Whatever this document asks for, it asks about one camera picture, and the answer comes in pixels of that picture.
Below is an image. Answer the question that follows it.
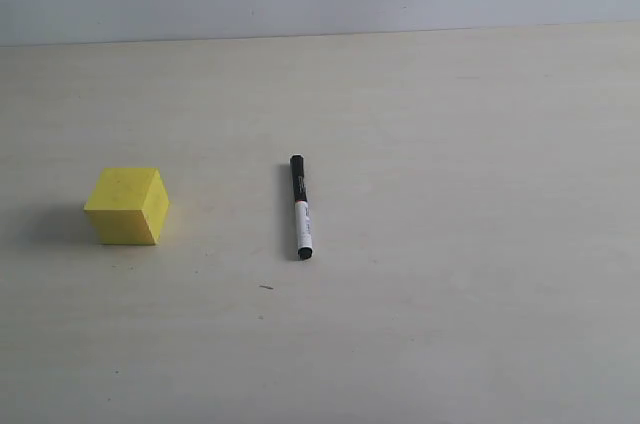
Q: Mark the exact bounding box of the black and white marker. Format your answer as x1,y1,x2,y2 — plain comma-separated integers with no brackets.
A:
290,154,313,260

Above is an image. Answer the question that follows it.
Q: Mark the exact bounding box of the yellow foam cube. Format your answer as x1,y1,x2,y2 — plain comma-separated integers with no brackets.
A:
84,167,170,246

